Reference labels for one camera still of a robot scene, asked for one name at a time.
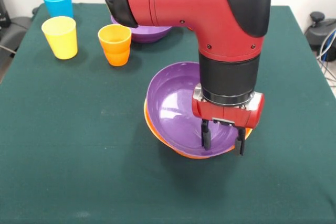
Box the large orange bowl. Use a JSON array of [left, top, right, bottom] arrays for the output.
[[143, 98, 253, 160]]

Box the purple bowl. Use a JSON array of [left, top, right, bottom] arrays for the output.
[[146, 61, 249, 157], [110, 15, 173, 44]]

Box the yellow cup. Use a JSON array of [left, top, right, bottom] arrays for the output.
[[41, 16, 78, 60]]

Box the dark green tablecloth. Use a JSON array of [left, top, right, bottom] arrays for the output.
[[0, 3, 336, 224]]

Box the black floor base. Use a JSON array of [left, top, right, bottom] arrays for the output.
[[304, 11, 336, 51]]

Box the blue cup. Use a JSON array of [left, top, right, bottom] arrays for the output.
[[41, 0, 74, 19]]

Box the orange cup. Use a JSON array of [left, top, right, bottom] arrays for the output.
[[98, 24, 132, 67]]

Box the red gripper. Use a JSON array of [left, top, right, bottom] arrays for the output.
[[191, 83, 265, 156]]

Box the bundle of cables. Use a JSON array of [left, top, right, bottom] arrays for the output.
[[316, 28, 336, 88]]

